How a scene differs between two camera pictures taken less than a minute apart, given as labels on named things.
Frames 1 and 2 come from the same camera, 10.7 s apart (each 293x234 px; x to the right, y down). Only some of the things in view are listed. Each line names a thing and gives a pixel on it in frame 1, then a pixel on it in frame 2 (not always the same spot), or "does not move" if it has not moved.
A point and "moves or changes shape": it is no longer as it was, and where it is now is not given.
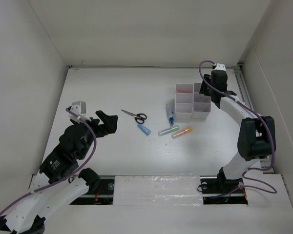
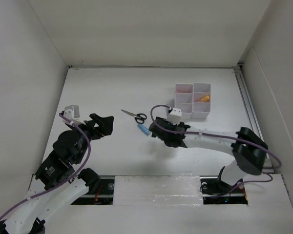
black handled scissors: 139,118 does not move
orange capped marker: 186,130 moves or changes shape
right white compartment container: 202,103 does not move
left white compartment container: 184,101 does not move
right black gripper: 203,89 to 174,126
